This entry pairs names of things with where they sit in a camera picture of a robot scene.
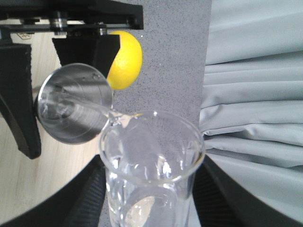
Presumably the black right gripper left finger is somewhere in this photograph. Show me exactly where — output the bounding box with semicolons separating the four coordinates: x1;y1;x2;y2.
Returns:
1;155;106;227

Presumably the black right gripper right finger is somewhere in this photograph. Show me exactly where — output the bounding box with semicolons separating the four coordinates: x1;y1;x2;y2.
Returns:
193;157;302;227

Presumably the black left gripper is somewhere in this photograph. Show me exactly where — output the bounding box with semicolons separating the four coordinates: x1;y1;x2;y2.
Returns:
0;0;143;77

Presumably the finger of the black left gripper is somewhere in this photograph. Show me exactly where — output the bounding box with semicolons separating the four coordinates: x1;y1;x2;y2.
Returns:
0;44;41;159

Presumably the steel double jigger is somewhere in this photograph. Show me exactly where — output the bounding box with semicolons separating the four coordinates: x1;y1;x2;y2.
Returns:
36;63;122;144

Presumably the clear glass beaker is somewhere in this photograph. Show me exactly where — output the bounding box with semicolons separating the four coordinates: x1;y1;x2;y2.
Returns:
99;110;205;227

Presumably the yellow lemon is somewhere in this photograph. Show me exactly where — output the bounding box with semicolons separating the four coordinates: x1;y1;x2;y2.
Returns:
107;31;143;90

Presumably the wooden cutting board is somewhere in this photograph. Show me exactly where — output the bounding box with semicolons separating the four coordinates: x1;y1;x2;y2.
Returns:
0;33;99;224

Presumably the grey curtain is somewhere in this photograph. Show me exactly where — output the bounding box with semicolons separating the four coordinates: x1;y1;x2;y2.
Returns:
200;0;303;221

